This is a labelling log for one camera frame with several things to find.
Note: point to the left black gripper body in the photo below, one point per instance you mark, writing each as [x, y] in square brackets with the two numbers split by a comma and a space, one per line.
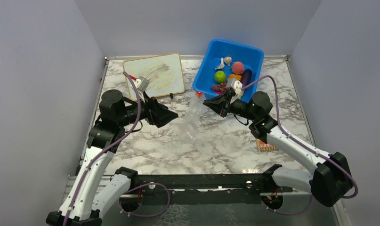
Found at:
[132, 115]

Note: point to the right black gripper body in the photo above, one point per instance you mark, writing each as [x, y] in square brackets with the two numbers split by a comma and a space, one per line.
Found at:
[239, 107]

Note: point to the green lime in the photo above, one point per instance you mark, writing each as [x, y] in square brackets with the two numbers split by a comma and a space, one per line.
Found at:
[219, 77]

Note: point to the clear zip top bag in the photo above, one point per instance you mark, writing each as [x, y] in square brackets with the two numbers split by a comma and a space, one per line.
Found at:
[189, 129]

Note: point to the pink peach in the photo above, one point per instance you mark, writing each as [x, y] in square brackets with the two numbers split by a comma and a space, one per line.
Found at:
[238, 68]

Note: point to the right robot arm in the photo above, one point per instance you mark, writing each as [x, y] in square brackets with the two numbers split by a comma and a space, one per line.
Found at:
[327, 176]

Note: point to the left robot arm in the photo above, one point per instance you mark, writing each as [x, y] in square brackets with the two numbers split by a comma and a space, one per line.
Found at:
[85, 205]

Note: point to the orange food piece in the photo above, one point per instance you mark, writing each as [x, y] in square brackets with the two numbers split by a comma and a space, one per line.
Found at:
[235, 76]

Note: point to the red grape bunch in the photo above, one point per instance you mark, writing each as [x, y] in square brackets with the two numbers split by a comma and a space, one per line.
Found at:
[219, 88]

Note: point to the purple eggplant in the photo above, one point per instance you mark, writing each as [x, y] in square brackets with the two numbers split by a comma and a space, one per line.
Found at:
[246, 77]

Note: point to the orange snack packet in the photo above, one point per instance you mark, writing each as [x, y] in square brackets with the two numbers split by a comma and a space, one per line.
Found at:
[264, 147]

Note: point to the small whiteboard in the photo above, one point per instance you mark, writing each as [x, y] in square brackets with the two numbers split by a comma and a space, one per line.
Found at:
[164, 73]

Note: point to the blue plastic bin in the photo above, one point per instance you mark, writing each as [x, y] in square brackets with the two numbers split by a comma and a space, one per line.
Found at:
[219, 58]

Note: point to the garlic bulb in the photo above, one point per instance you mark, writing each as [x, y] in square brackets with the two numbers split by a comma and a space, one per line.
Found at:
[227, 60]

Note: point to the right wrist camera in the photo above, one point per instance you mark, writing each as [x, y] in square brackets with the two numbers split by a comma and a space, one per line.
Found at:
[234, 87]

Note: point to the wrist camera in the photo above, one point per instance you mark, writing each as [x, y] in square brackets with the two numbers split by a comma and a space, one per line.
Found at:
[234, 87]
[141, 84]

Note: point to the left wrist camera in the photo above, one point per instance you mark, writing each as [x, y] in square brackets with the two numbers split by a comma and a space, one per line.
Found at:
[141, 84]

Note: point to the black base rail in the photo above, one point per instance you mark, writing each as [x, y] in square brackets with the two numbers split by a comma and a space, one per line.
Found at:
[194, 189]

